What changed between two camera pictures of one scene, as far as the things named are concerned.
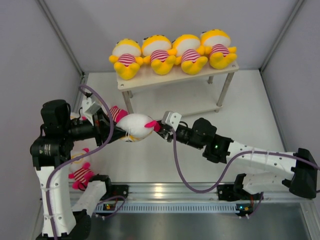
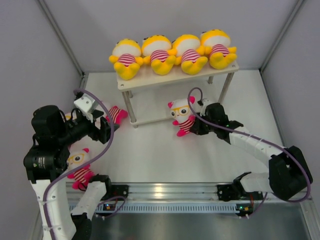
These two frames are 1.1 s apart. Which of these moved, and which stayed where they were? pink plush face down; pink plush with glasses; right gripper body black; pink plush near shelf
Moved: right gripper body black; pink plush face down
Stayed: pink plush near shelf; pink plush with glasses
